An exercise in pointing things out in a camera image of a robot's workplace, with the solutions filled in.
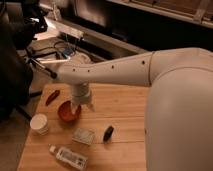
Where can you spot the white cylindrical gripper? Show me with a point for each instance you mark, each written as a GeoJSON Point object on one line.
{"type": "Point", "coordinates": [81, 95]}

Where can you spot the white paper cup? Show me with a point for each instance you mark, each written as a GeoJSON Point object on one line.
{"type": "Point", "coordinates": [39, 124]}

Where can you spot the dark oblong object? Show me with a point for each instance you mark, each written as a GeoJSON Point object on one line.
{"type": "Point", "coordinates": [108, 133]}

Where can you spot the grey rectangular eraser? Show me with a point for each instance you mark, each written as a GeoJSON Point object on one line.
{"type": "Point", "coordinates": [83, 136]}

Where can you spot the blue device with cables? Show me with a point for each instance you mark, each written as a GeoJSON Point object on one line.
{"type": "Point", "coordinates": [64, 49]}

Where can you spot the red chili pepper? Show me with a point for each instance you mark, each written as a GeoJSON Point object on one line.
{"type": "Point", "coordinates": [52, 97]}

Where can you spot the black chair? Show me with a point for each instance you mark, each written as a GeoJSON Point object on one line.
{"type": "Point", "coordinates": [15, 74]}

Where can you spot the orange bowl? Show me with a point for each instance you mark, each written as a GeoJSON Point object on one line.
{"type": "Point", "coordinates": [66, 112]}

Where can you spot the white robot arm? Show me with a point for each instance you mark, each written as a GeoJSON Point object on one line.
{"type": "Point", "coordinates": [179, 112]}

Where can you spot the clear plastic bottle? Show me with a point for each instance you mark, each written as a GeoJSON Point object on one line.
{"type": "Point", "coordinates": [69, 157]}

